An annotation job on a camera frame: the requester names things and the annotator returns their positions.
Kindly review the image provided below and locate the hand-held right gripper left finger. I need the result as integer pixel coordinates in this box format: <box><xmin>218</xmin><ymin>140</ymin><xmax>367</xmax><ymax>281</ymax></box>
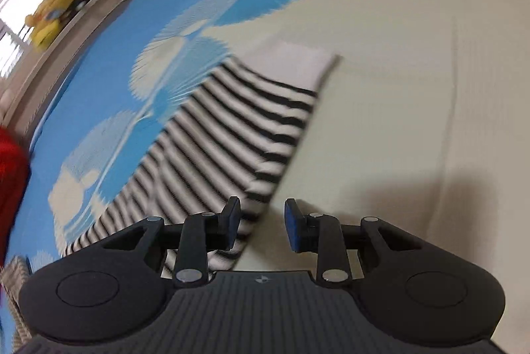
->
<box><xmin>101</xmin><ymin>197</ymin><xmax>241</xmax><ymax>288</ymax></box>

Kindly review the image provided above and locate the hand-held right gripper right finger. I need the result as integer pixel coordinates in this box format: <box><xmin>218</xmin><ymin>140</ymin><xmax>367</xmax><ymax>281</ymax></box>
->
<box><xmin>284</xmin><ymin>197</ymin><xmax>419</xmax><ymax>288</ymax></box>

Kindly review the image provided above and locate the black and white striped garment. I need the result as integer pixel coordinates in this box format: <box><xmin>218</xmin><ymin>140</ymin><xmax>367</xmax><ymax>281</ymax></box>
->
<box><xmin>62</xmin><ymin>40</ymin><xmax>341</xmax><ymax>281</ymax></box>

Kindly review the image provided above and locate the blue and white printed blanket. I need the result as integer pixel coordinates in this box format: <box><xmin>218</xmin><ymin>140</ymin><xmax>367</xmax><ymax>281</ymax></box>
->
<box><xmin>0</xmin><ymin>0</ymin><xmax>530</xmax><ymax>354</ymax></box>

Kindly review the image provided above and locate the red knitted cloth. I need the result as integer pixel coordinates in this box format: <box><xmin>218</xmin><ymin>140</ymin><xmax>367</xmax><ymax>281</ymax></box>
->
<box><xmin>0</xmin><ymin>124</ymin><xmax>32</xmax><ymax>268</ymax></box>

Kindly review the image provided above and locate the beige patterned cloth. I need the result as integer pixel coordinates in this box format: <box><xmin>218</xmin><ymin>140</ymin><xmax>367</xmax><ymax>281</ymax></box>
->
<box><xmin>0</xmin><ymin>257</ymin><xmax>34</xmax><ymax>354</ymax></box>

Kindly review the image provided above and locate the yellow plush toy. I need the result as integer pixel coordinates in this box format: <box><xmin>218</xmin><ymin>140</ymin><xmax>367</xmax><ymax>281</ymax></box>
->
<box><xmin>26</xmin><ymin>0</ymin><xmax>79</xmax><ymax>49</ymax></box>

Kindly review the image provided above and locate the window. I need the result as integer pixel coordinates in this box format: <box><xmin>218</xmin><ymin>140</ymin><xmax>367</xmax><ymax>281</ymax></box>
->
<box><xmin>0</xmin><ymin>0</ymin><xmax>47</xmax><ymax>78</ymax></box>

